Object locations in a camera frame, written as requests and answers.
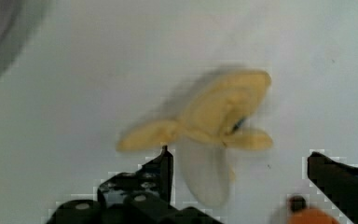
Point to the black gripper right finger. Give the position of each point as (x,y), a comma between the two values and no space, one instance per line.
(337,181)

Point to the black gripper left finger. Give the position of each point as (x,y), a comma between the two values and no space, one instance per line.
(141,197)

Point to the peeled toy banana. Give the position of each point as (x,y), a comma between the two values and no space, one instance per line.
(205,129)

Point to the orange toy fruit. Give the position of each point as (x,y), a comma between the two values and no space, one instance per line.
(301,213)

